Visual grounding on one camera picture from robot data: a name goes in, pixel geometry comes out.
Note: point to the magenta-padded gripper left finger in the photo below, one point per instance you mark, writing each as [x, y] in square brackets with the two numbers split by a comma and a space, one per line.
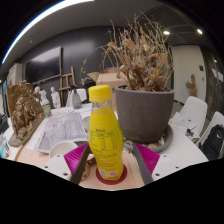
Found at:
[75, 158]

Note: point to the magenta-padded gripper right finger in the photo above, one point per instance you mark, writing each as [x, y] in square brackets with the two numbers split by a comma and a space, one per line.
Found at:
[148, 158]

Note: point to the yellow drink bottle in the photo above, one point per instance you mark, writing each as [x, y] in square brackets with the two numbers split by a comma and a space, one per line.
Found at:
[106, 140]

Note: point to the beige spotted mug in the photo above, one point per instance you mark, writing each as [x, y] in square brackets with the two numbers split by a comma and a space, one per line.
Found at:
[63, 148]

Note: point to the grey plant saucer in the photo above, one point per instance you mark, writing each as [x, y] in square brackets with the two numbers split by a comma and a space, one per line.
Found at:
[166, 141]

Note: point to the printed paper sheet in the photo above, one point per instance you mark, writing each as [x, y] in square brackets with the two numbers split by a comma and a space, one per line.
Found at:
[60, 128]

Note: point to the roll of tape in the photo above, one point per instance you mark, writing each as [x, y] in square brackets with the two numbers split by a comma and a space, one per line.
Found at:
[86, 123]

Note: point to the dried plant in grey pot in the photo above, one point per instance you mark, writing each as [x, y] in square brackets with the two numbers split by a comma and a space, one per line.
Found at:
[143, 113]

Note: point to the stack of papers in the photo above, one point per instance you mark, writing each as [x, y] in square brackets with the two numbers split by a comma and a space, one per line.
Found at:
[181, 123]

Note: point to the small green spray bottle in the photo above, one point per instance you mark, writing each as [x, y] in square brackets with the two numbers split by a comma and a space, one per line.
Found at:
[45, 107]

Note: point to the white plaster figure statue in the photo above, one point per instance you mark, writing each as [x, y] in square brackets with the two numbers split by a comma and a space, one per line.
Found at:
[55, 98]

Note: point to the black backpack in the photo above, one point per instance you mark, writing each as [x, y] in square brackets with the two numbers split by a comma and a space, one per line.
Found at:
[213, 141]

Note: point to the brown carved sculpture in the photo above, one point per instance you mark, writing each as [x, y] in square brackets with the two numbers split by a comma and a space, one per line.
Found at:
[25, 113]

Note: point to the wooden easel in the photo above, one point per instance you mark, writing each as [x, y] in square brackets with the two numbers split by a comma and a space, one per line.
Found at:
[65, 88]

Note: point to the white plaster bust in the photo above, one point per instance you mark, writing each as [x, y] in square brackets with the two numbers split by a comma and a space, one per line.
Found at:
[37, 90]

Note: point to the wooden mannequin figure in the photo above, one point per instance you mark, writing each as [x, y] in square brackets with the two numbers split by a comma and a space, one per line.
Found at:
[191, 86]

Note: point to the brown cardboard box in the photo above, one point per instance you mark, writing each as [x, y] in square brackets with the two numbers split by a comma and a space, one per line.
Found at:
[106, 79]

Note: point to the white cabinet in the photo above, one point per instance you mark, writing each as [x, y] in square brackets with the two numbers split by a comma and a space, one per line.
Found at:
[15, 75]

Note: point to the round ceiling spotlight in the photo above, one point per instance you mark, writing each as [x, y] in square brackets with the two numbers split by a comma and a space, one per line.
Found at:
[166, 32]
[199, 31]

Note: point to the ceiling strip light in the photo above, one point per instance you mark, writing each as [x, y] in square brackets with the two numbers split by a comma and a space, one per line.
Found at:
[30, 28]

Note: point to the black wall screen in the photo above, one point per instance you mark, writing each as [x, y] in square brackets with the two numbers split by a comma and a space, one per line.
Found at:
[43, 65]

